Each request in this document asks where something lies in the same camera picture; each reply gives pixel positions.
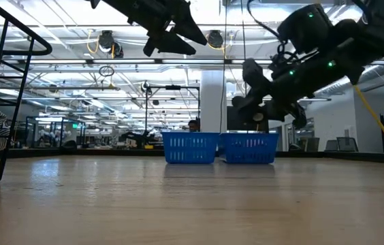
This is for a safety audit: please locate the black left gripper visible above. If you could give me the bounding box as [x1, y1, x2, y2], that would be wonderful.
[89, 0, 208, 58]

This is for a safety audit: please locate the dark office chair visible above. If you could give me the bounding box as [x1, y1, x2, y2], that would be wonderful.
[324, 139, 339, 152]
[336, 136, 359, 152]

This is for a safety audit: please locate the black ceiling cable reel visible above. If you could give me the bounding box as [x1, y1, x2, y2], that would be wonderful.
[97, 29, 116, 52]
[206, 29, 225, 50]

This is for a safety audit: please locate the person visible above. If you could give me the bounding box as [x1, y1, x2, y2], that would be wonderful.
[187, 118, 201, 133]

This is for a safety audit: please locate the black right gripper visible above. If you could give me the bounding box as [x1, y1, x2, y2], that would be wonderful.
[231, 58, 315, 131]

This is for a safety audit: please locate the blue plastic basket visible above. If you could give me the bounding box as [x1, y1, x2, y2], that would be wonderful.
[161, 131, 220, 165]
[219, 132, 281, 165]

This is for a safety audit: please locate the black monitor screen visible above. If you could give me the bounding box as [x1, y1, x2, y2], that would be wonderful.
[226, 105, 270, 133]

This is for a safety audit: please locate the background robot work cell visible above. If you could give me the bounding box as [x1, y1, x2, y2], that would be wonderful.
[25, 116, 86, 150]

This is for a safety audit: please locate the white building pillar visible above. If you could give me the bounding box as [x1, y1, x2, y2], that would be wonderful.
[200, 70, 227, 133]

